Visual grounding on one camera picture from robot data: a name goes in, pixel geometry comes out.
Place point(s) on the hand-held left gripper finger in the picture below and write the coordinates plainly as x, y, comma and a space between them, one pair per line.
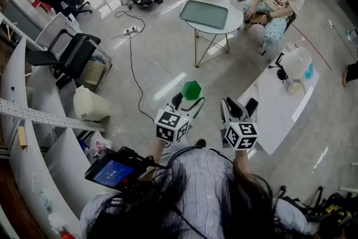
176, 100
199, 107

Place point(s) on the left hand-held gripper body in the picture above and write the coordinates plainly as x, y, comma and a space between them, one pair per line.
172, 126

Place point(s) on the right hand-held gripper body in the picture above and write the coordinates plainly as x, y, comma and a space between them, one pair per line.
242, 135

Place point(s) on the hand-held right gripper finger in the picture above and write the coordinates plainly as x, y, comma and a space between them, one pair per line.
226, 114
239, 114

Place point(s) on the green cup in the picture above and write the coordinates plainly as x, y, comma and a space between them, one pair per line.
191, 90

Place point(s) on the grey-green rectangular tray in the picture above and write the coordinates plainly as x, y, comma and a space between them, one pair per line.
203, 14

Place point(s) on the person's right forearm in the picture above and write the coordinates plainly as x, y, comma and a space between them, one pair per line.
242, 161

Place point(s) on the person's left forearm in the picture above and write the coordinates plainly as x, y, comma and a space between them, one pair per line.
156, 152

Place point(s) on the black phone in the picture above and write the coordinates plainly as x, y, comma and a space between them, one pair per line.
251, 107

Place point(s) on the person's black shoe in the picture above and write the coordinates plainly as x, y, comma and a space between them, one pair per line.
200, 143

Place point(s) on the long white table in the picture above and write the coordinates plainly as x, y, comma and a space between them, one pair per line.
275, 117

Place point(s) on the black headset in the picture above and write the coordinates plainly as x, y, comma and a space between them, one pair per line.
282, 75

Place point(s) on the small beige bowl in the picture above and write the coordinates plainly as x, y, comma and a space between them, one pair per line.
294, 88

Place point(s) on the person's striped shirt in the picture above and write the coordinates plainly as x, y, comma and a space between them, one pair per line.
204, 187

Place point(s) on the pink and white plastic bag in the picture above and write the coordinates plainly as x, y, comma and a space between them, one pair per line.
99, 144

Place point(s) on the black tablet screen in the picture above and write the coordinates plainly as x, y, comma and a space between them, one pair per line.
112, 173

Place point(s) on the white lamp shade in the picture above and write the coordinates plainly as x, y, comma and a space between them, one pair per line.
296, 63

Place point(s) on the blue packet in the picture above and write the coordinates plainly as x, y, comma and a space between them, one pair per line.
309, 71

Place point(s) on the white power strip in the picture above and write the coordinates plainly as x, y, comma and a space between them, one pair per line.
130, 30

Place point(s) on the cream lidded bin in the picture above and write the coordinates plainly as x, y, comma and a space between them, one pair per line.
89, 105

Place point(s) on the woven waste basket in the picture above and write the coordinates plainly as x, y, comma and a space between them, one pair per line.
93, 72

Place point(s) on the round white side table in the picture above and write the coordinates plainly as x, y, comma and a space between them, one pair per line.
233, 22

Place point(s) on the clear plastic bottle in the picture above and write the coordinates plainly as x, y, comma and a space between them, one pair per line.
299, 42

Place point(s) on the brown tablet case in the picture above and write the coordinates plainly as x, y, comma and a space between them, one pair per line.
258, 19

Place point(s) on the black visitor chair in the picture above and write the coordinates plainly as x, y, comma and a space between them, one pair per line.
291, 21

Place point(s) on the black mesh armchair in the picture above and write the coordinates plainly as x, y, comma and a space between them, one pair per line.
75, 56

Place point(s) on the white divided organiser box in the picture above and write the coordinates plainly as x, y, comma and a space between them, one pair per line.
237, 0

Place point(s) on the black swivel office chair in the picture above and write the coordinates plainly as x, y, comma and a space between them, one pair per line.
81, 7

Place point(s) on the white mesh chair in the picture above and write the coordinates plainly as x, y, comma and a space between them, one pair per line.
53, 29

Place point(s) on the curved white counter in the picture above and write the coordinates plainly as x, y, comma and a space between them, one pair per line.
30, 165

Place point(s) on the yellow wooden block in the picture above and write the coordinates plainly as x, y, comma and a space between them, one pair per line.
22, 137

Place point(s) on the grey sofa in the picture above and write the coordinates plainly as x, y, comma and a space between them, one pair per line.
22, 19

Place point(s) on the black picture frame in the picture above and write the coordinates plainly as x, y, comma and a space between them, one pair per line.
279, 60

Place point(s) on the perforated metal rail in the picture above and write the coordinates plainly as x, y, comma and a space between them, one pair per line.
42, 117

